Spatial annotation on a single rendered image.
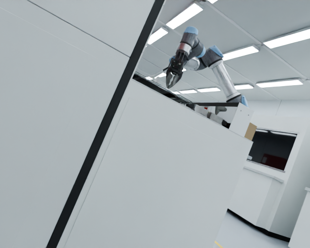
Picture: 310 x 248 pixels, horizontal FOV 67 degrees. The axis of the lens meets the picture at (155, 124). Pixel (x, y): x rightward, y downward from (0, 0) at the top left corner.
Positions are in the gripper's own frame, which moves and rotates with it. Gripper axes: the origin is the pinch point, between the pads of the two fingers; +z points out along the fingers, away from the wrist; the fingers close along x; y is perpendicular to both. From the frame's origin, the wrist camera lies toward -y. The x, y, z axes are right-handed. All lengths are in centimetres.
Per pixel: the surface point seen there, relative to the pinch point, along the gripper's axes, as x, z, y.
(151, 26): 2, 6, 74
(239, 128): 39.8, 11.3, 21.8
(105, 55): -4, 18, 78
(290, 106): 204, -162, -421
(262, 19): 53, -178, -182
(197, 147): 25, 27, 38
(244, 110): 38.9, 3.3, 22.4
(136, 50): 2, 13, 75
